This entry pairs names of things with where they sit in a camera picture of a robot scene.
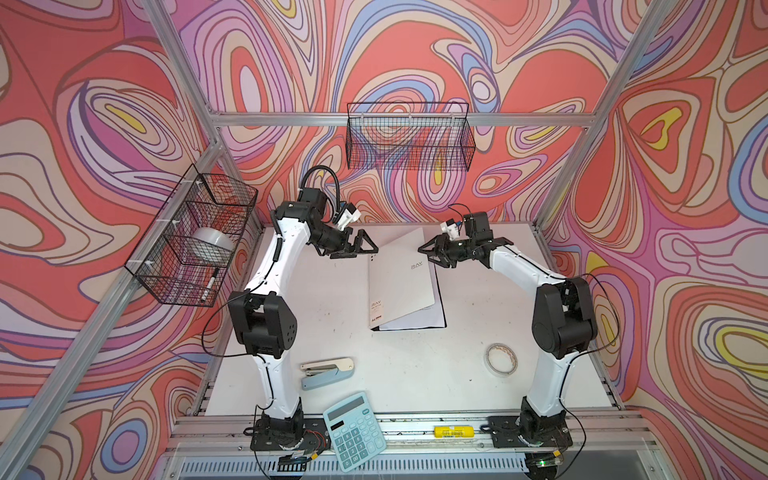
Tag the left black wire basket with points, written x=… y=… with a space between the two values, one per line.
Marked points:
x=171 y=265

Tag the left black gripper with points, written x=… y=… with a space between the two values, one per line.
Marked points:
x=344 y=238

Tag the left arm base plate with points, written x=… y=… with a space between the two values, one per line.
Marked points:
x=291 y=436

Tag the white black file folder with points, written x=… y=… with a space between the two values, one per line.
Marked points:
x=403 y=289

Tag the black wire basket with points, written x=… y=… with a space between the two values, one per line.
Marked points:
x=171 y=265
x=409 y=135

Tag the blue cream stapler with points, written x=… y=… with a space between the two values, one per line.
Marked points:
x=326 y=372

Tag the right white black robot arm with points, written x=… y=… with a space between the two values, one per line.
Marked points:
x=563 y=321

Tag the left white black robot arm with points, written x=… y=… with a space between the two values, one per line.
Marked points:
x=262 y=320

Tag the teal calculator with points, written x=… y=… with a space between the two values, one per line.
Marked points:
x=355 y=434

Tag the clear tape roll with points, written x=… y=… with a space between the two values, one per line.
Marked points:
x=500 y=360

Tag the yellow label sticker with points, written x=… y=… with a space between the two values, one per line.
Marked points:
x=454 y=432

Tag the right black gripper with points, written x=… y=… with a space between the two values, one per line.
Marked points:
x=440 y=243

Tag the back black wire basket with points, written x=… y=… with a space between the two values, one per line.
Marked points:
x=409 y=135

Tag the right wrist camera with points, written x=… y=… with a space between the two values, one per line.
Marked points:
x=451 y=228

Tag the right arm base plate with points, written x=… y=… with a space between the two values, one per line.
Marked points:
x=529 y=431

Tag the black marker pen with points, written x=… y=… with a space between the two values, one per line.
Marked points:
x=209 y=286

